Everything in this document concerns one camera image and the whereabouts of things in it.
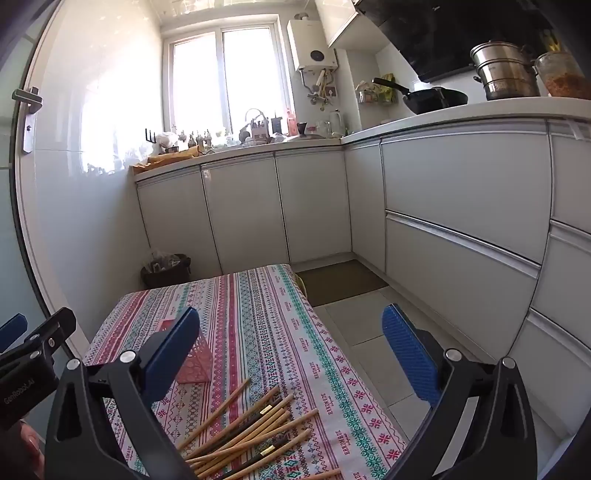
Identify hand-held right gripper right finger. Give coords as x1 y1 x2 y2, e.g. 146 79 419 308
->
381 303 539 480

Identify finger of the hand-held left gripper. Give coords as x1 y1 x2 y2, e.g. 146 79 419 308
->
0 314 28 354
0 308 77 376

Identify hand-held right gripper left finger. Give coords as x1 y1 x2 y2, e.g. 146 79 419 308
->
45 305 201 480

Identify pink perforated plastic basket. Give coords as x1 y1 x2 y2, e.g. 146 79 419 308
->
158 318 213 385

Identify bunch of mixed chopsticks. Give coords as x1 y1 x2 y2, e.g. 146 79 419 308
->
177 378 342 480

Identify person's left hand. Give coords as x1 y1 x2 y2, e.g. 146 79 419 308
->
16 421 47 480

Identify dark trash bin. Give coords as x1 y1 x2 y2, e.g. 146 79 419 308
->
141 253 192 291

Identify frosted glass door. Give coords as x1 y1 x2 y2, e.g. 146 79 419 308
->
0 0 90 480

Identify olive floor mat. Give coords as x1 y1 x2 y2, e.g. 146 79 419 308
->
295 260 389 306

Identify patterned striped tablecloth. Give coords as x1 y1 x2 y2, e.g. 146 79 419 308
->
83 264 409 480

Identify white kitchen cabinets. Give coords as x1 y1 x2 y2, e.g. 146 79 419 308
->
134 115 591 416

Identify yellow cloth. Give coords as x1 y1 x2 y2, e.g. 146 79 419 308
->
134 145 204 175

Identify row of small bottles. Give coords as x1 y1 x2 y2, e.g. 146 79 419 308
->
178 129 227 147

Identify metal faucet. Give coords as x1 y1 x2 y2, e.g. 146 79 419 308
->
245 108 269 134

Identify black frying pan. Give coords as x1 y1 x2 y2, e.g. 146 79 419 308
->
372 78 469 115

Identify kitchen window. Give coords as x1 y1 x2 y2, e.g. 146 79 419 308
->
161 18 291 139

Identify water heater pipes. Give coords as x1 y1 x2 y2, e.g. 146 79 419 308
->
300 69 339 109

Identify stainless steel steamer pot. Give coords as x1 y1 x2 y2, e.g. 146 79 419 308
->
470 41 541 101

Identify glass jar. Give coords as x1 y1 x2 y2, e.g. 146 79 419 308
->
536 51 587 99

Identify black range hood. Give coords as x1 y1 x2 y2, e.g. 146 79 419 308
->
353 0 568 84

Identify white water heater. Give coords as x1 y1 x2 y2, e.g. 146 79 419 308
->
287 18 339 72

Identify metal door handle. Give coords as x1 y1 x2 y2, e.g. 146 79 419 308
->
12 87 41 154

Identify wall condiment rack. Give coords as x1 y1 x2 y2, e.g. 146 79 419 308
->
356 79 399 105

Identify white wall cabinet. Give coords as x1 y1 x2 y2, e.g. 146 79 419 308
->
314 0 361 49

